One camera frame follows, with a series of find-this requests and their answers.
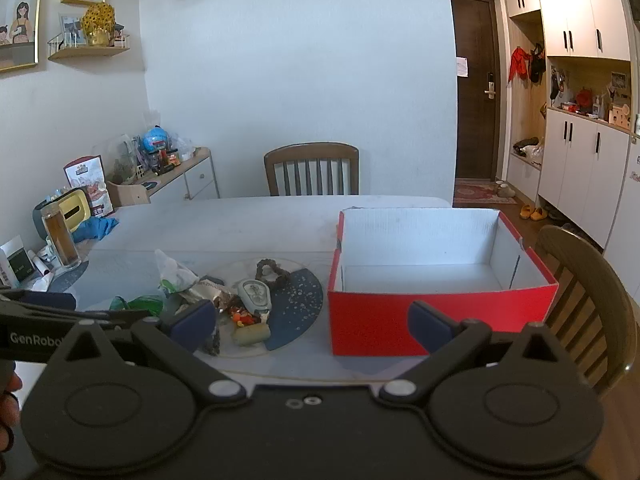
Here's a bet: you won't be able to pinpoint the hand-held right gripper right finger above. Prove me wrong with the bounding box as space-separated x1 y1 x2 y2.
378 301 596 403

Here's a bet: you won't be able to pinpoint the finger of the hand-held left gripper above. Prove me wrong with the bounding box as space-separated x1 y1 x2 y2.
0 287 152 323

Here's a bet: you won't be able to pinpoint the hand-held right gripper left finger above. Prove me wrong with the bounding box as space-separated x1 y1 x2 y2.
45 300 249 403

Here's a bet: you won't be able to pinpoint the green cartoon plush toy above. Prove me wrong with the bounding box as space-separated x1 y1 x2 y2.
109 295 166 317

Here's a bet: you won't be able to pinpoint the snack wrapper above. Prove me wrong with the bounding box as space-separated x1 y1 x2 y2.
175 275 239 312

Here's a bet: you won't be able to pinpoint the red plush keychain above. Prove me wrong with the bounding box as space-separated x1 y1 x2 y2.
229 307 257 329

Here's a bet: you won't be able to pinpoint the white printed plastic bag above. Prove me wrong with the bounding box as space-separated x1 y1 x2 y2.
154 249 200 294

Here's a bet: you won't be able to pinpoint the red cardboard box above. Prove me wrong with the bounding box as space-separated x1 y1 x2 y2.
327 208 560 357

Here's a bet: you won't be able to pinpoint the beige cylindrical lump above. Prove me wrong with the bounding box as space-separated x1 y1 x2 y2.
233 323 271 347

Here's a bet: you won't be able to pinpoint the white oval gadget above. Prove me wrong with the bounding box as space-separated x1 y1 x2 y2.
236 279 273 323

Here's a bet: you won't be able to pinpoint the brown beaded bracelet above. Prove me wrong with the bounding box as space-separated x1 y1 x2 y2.
255 258 292 292

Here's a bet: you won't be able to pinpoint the person's left hand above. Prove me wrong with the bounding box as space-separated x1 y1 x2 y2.
0 360 24 453

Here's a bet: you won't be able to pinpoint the dark round coaster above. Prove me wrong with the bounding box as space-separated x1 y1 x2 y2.
32 260 90 294

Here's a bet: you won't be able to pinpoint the dark green box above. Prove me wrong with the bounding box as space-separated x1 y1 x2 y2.
0 235 35 286

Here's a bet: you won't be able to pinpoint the blue cloth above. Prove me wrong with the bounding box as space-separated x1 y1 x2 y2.
70 216 120 242

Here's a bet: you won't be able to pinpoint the glass jar with brown contents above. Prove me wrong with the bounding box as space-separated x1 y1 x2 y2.
41 203 82 269

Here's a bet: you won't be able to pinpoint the round glass turntable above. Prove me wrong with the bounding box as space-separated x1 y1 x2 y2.
150 257 325 359

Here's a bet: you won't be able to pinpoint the yellow tissue box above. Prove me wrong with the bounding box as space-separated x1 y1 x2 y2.
32 187 94 236

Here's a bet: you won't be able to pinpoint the red printed carton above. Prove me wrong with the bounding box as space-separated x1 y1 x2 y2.
63 155 114 218

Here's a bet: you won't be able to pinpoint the patterned door rug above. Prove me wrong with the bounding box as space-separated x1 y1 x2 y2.
453 182 519 207

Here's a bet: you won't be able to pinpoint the white sideboard cabinet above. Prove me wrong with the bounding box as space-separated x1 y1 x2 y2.
107 147 221 207

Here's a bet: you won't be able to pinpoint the brown wooden slat-back chair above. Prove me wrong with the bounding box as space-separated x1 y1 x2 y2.
264 142 360 197
534 225 627 396

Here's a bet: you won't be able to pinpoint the dark condiment jars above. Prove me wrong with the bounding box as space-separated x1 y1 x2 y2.
152 147 181 171

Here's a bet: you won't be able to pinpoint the blue globe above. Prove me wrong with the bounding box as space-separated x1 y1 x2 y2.
141 126 173 154

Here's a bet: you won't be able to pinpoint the crumpled shopping bags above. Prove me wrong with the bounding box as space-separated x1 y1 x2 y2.
512 136 545 166

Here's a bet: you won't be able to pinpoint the white lower cabinet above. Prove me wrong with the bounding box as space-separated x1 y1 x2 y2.
537 107 634 257

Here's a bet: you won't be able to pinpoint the dark brown door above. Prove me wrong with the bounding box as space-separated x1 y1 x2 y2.
449 0 501 182

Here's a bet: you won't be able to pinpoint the red hanging garment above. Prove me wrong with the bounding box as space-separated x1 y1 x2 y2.
508 46 532 84

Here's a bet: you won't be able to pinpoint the black hanging bag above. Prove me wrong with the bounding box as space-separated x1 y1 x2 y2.
529 44 547 84

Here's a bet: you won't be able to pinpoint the gold flower ornament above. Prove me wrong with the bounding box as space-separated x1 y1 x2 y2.
81 2 116 47

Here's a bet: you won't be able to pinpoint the white upper cabinets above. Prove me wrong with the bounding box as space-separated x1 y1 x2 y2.
502 0 634 61

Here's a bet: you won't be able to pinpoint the wooden wall shelf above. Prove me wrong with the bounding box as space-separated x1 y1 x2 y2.
47 32 131 62

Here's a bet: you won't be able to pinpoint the small photo frame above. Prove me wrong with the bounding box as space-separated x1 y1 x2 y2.
59 12 86 46

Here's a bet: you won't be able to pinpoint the wall poster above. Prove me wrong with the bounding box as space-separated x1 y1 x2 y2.
0 0 47 74

